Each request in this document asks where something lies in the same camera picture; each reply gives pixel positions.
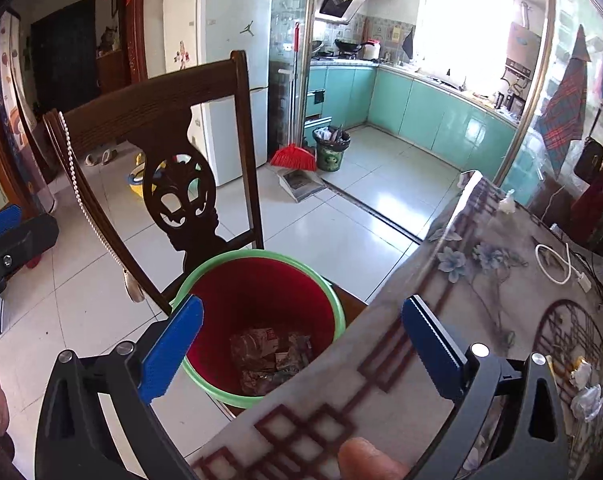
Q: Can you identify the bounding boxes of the white fridge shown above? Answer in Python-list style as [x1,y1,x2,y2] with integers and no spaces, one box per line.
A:
[162,0,275,189]

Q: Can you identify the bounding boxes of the black shoulder bag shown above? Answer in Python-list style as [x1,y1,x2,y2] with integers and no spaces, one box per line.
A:
[574,136,603,186]

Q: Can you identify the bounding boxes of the grey dustpan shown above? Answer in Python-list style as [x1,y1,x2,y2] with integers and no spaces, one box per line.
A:
[278,166,328,204]

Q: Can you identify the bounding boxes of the red broom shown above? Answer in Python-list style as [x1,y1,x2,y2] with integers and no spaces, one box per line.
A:
[269,22,317,171]

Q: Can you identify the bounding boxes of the person's right hand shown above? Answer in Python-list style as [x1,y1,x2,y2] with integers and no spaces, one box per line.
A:
[338,436,413,480]

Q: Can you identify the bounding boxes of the red bin with green rim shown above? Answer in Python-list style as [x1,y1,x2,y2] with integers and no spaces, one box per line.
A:
[168,251,361,409]

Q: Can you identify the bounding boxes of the dark entrance door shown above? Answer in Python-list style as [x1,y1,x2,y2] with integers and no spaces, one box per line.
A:
[30,0,100,116]

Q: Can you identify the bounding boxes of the plaid towel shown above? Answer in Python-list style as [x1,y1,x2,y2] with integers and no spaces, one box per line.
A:
[537,24,593,179]

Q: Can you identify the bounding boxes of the wall water heater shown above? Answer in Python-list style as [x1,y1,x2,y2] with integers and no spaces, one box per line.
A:
[503,2,538,77]

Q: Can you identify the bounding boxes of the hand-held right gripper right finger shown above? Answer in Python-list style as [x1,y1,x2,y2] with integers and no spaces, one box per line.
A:
[401,295,568,480]

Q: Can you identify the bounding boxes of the black wok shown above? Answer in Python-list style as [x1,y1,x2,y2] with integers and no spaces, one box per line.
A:
[334,38,368,58]

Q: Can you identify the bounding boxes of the carved dark wooden chair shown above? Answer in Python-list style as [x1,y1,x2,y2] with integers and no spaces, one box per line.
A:
[42,50,369,317]

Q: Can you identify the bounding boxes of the pair of slippers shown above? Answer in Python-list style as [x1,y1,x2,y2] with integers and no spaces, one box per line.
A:
[84,147,119,167]

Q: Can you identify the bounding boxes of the white bead chain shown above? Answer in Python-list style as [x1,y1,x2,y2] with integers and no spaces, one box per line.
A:
[58,111,145,304]

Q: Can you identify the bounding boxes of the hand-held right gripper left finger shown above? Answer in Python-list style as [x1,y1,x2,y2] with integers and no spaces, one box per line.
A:
[34,294,205,480]

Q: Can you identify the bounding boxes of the white charging cable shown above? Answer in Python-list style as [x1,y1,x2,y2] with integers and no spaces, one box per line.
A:
[535,241,593,287]

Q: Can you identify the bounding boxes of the teal lower kitchen cabinets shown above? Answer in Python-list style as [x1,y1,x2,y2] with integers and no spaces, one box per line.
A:
[305,60,521,172]

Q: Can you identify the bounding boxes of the green kitchen waste bin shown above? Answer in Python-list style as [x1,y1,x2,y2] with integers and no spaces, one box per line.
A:
[312,125,353,172]

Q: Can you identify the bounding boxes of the crumpled white paper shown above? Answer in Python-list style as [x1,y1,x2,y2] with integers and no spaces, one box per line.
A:
[569,384,603,422]

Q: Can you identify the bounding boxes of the dark red cloth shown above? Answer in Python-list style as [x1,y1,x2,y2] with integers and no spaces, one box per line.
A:
[569,160,603,261]

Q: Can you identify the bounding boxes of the yellow toy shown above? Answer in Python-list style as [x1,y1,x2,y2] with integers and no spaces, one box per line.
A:
[127,152,158,197]

